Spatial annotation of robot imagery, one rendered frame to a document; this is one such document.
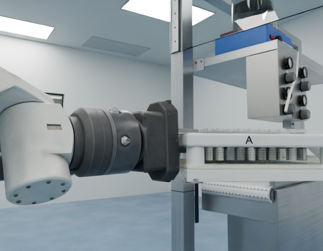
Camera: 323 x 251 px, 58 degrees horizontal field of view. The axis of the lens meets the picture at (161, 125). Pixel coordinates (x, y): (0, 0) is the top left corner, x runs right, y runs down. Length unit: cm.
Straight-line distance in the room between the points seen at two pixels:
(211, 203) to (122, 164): 75
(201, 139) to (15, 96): 24
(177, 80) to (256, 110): 31
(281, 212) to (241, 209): 12
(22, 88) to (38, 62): 541
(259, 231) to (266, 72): 55
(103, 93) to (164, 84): 150
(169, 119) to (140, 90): 593
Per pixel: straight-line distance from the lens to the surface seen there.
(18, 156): 33
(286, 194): 102
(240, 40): 105
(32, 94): 35
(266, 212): 99
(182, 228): 107
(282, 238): 113
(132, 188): 621
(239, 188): 99
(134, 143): 37
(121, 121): 37
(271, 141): 46
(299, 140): 48
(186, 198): 105
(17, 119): 35
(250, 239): 115
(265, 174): 46
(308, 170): 49
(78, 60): 595
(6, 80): 33
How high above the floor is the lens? 101
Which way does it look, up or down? 4 degrees up
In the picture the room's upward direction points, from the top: straight up
